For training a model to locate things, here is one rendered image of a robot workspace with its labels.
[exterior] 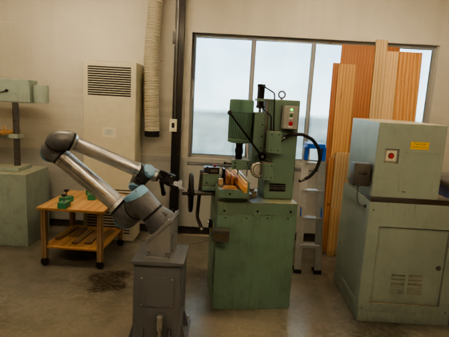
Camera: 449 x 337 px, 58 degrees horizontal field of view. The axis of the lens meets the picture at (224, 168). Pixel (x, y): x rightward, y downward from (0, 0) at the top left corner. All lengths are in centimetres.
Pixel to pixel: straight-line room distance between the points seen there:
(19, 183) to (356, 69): 344
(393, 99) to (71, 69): 330
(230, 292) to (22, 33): 333
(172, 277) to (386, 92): 293
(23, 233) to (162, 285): 216
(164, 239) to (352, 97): 260
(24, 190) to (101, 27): 179
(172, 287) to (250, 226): 74
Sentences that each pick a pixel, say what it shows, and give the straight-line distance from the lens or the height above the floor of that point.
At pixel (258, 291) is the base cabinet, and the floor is 13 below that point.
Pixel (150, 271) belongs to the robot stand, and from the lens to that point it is 247.
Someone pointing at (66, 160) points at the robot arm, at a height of 109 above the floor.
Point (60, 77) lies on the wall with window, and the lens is 462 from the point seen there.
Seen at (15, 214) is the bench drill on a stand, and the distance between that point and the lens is 433.
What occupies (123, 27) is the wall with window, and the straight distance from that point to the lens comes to 445.
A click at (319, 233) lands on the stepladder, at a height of 37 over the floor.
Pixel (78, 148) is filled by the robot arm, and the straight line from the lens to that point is 253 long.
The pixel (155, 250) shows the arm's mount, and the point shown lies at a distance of 246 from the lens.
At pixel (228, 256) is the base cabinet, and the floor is 41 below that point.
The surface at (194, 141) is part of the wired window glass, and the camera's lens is 437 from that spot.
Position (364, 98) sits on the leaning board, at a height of 158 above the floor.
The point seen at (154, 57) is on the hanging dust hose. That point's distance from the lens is 417.
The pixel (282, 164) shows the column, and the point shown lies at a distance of 293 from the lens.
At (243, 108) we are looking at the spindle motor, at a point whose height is 144.
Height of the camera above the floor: 151
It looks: 10 degrees down
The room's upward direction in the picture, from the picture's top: 3 degrees clockwise
